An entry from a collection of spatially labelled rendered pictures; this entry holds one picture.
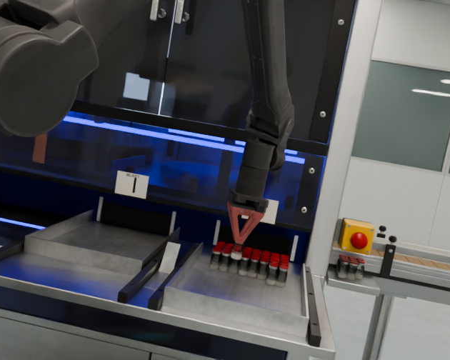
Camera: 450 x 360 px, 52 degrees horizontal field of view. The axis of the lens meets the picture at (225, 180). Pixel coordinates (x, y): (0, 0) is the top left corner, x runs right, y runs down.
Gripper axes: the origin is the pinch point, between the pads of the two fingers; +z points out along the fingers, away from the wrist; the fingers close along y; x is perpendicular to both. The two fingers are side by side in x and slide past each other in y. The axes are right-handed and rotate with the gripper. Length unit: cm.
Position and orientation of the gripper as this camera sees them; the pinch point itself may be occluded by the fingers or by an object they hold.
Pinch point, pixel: (238, 238)
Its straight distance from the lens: 94.3
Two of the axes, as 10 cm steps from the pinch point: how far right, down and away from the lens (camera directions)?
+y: -1.4, -1.1, 9.8
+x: -9.7, -2.0, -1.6
